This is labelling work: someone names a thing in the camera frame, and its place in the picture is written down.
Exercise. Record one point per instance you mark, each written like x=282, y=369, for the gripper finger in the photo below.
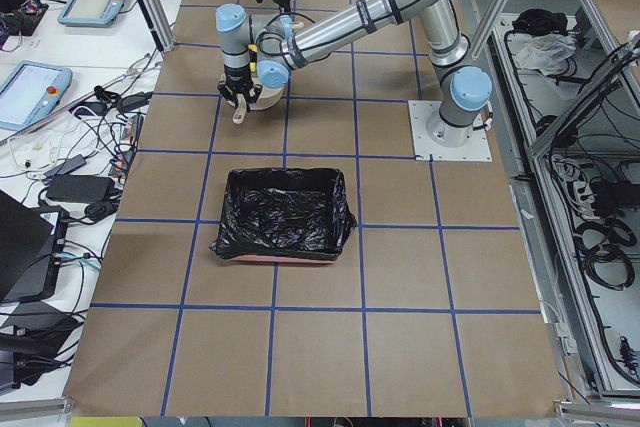
x=228, y=93
x=252, y=94

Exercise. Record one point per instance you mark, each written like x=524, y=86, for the black bag lined bin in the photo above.
x=279, y=214

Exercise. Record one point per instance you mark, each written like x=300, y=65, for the yellow green sponge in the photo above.
x=253, y=57

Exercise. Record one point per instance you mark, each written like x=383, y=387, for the upper blue teach pendant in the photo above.
x=90, y=13

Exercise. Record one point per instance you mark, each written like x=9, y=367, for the blue teach pendant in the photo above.
x=90, y=13
x=30, y=92

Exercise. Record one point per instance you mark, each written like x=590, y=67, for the black power brick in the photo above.
x=79, y=188

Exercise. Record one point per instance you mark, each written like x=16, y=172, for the lower blue teach pendant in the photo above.
x=30, y=92

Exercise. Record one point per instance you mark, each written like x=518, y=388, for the black laptop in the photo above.
x=32, y=240

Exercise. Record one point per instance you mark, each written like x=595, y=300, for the white crumpled cloth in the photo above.
x=547, y=54

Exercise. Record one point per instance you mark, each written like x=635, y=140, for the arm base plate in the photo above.
x=434, y=140

